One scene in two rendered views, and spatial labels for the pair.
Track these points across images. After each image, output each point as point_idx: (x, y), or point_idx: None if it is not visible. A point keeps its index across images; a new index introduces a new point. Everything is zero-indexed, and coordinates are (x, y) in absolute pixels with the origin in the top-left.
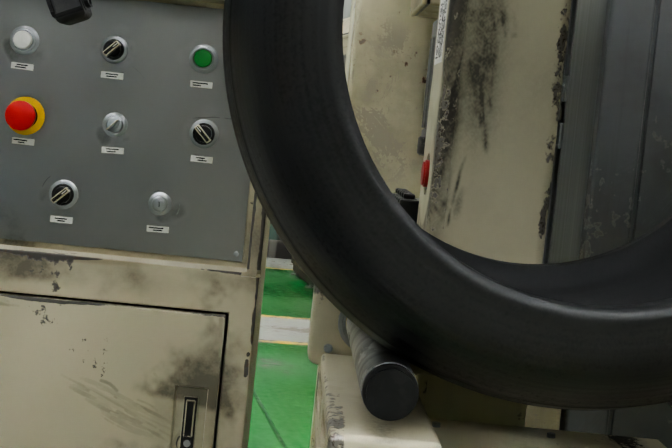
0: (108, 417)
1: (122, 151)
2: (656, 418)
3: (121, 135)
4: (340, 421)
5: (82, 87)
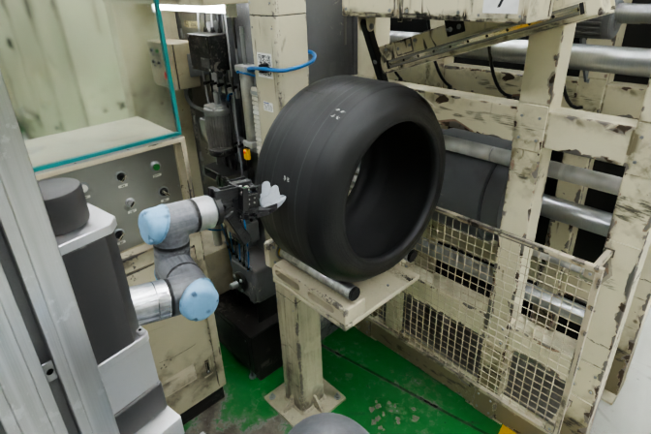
0: None
1: (136, 209)
2: None
3: (134, 204)
4: (337, 302)
5: (112, 195)
